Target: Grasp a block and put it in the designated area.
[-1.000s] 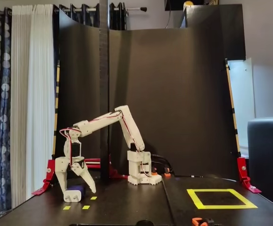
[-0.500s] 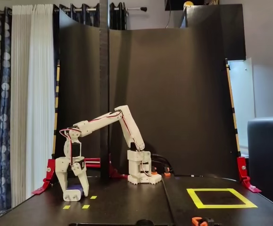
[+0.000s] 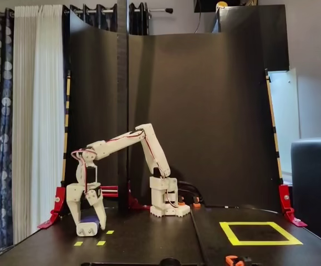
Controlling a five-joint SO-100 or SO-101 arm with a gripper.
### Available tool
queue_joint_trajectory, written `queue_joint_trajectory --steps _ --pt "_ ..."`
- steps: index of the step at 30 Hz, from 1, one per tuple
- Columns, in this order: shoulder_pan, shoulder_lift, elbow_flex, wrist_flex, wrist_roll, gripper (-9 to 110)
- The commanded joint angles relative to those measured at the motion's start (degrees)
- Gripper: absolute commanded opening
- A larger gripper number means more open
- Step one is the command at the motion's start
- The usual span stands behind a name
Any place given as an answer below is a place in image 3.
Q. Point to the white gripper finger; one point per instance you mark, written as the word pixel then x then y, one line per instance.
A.
pixel 97 207
pixel 75 212

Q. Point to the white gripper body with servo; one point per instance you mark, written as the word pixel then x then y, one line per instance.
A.
pixel 76 193

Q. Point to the blue white charger block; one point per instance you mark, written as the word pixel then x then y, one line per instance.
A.
pixel 88 229

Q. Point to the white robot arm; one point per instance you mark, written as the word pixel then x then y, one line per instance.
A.
pixel 157 155

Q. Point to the red screw clamp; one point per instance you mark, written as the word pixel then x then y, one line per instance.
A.
pixel 110 191

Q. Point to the small yellow tape marker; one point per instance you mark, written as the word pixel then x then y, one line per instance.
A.
pixel 110 232
pixel 78 243
pixel 101 243

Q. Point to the orange black spring clamp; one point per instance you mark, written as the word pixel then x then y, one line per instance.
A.
pixel 196 205
pixel 232 260
pixel 181 204

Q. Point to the white pleated curtain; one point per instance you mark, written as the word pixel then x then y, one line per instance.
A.
pixel 38 110

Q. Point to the dark blue patterned curtain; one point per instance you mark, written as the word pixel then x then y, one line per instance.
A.
pixel 0 110
pixel 138 22

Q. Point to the black corrugated backdrop board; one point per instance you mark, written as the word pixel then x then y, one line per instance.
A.
pixel 204 110

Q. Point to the yellow tape square outline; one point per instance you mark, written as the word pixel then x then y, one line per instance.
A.
pixel 260 243

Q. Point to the silver curtain rod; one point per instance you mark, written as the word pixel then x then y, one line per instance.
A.
pixel 157 11

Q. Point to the white cabinet door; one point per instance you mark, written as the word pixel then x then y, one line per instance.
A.
pixel 285 110

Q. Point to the yellow round object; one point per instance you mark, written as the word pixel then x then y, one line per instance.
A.
pixel 221 4

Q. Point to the red hinged bracket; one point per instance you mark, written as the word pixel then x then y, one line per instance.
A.
pixel 59 199
pixel 285 196

